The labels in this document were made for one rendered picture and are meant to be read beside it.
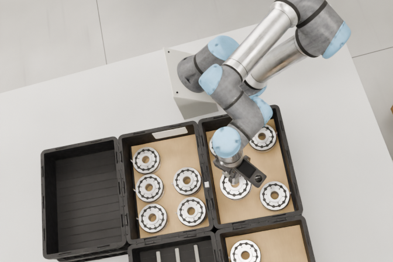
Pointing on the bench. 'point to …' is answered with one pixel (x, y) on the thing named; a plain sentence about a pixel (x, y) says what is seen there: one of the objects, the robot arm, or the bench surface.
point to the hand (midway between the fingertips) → (241, 176)
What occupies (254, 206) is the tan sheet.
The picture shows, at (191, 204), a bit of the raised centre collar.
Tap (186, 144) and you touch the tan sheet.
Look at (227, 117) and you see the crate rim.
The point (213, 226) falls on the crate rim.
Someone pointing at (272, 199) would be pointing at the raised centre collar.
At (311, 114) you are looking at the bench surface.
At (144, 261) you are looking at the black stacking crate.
